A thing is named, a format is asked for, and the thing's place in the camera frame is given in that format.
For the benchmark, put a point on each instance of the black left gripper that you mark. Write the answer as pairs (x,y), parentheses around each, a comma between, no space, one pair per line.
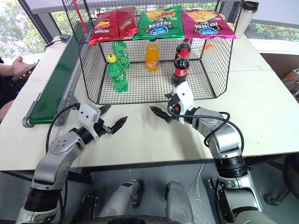
(102,129)

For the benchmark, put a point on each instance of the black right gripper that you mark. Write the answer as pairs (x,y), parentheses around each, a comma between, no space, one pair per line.
(175,109)

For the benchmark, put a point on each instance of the dark smartphone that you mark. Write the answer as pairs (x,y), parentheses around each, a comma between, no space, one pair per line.
(32,66)

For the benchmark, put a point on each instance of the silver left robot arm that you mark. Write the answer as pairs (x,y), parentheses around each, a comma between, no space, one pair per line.
(56,161)

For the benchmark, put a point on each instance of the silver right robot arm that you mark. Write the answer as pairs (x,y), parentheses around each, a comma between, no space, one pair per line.
(225,137)

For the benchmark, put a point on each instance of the green conveyor belt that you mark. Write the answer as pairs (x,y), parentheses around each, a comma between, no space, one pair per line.
(54,81)

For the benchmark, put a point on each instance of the person's bare hand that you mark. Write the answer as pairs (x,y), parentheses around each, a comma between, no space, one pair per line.
(20,68)

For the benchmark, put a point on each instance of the cola bottle red cap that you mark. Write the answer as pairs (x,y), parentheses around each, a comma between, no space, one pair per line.
(184,46)
(181,68)

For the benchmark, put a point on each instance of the green soda bottle yellow cap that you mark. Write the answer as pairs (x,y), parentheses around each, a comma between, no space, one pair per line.
(119,77)

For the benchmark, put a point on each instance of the orange soda bottle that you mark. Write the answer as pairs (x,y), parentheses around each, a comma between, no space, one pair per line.
(152,57)

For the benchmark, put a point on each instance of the small orange object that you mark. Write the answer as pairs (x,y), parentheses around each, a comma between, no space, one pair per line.
(209,46)

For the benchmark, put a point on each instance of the green chip bag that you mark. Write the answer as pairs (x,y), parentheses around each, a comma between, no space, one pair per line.
(158,23)

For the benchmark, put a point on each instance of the red chip bag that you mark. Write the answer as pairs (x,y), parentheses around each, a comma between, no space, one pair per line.
(127,23)
(104,28)

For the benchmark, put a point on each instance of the magenta chip bag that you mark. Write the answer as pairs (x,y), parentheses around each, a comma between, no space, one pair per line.
(208,25)

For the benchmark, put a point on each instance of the gray power adapter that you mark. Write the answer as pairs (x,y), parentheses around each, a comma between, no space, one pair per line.
(64,37)

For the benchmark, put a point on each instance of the red bar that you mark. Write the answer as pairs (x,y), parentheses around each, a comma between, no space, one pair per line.
(80,15)

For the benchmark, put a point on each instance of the person's dark clothed body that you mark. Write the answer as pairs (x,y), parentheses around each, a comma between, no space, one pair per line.
(5,91)

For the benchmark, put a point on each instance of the white tumbler black lid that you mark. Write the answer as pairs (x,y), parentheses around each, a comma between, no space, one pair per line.
(244,21)

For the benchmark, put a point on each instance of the black wheel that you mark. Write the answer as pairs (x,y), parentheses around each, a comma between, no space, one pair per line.
(293,173)

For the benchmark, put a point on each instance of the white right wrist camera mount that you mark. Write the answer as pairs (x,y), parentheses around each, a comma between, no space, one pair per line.
(184,95)

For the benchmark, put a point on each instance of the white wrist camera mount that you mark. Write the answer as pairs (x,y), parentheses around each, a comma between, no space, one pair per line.
(184,95)
(87,114)

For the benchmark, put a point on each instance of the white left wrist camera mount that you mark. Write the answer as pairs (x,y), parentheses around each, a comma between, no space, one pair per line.
(87,114)

